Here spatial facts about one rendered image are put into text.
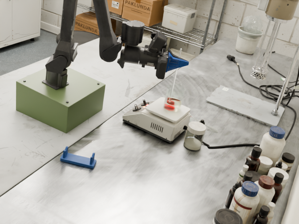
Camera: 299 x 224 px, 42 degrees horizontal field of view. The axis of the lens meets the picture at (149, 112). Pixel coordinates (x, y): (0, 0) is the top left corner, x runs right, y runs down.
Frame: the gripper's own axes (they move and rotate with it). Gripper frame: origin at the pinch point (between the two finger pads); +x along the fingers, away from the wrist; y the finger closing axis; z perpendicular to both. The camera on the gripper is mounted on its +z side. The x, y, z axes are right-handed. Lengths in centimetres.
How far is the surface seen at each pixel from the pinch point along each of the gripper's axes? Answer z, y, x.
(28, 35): -103, 275, -130
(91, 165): -24.7, -26.9, -21.0
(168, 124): -19.4, -6.9, 0.5
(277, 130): -13.6, -10.0, 34.3
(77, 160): -24.6, -26.0, -25.4
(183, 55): -83, 235, 28
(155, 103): -17.1, 2.2, -4.3
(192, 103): -26.1, 24.5, 11.8
